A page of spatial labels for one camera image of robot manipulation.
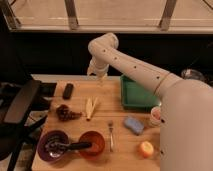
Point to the orange bowl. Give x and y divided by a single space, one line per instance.
98 144

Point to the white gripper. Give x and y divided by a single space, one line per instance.
100 74

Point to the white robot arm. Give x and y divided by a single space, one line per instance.
186 129

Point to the pink white cup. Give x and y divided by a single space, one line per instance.
155 116

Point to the black office chair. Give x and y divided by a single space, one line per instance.
13 130

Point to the yellow apple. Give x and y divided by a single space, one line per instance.
146 149

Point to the green plastic tray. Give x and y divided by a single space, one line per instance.
135 96

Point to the blue sponge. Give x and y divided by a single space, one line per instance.
134 125

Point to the blue plate on stand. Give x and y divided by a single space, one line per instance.
192 74

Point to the black handled scoop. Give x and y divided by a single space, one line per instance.
66 146

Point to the purple bowl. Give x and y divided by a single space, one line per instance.
55 135

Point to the dark purple grape bunch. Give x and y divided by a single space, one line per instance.
64 113

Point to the metal fork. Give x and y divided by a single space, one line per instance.
110 126

